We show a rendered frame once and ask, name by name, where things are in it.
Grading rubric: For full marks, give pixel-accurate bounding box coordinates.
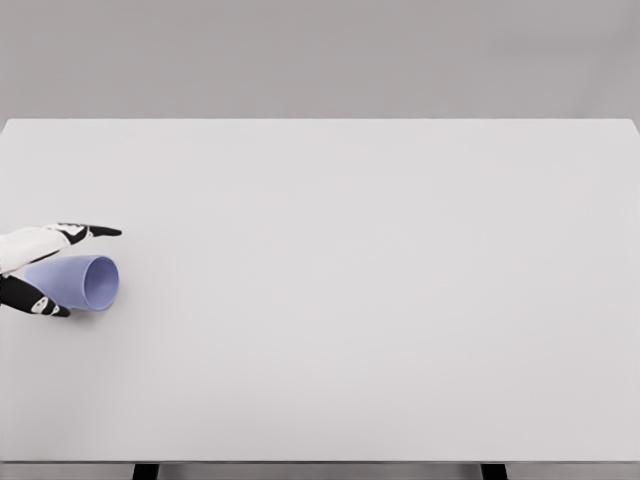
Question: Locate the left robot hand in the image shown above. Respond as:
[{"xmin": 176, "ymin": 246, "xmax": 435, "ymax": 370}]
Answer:
[{"xmin": 0, "ymin": 222, "xmax": 123, "ymax": 319}]

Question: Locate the lavender blue cup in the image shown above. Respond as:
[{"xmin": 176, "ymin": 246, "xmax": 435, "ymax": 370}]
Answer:
[{"xmin": 23, "ymin": 254, "xmax": 121, "ymax": 314}]

